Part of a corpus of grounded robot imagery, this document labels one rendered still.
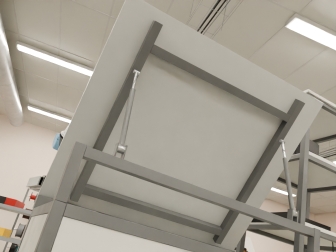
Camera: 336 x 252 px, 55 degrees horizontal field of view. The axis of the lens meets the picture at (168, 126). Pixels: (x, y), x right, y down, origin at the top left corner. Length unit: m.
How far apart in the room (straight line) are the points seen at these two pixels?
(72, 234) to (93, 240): 0.07
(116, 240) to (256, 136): 0.99
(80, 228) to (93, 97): 0.63
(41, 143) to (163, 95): 7.70
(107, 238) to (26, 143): 8.08
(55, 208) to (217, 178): 0.98
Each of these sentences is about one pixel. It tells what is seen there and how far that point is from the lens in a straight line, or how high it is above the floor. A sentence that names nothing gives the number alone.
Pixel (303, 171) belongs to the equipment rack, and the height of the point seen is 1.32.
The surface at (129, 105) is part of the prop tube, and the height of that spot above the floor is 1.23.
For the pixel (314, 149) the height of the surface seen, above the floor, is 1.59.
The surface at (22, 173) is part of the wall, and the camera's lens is 8.96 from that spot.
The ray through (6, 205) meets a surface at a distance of 5.02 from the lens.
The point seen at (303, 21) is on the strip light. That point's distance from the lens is 3.75.
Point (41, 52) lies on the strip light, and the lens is 5.52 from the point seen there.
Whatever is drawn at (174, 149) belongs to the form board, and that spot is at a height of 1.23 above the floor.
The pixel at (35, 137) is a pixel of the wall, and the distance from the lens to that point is 9.16.
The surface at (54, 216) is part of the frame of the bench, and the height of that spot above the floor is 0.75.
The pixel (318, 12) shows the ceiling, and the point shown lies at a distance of 3.76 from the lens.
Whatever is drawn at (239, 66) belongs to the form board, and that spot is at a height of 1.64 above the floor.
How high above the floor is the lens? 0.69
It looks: 23 degrees up
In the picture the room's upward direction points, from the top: 14 degrees clockwise
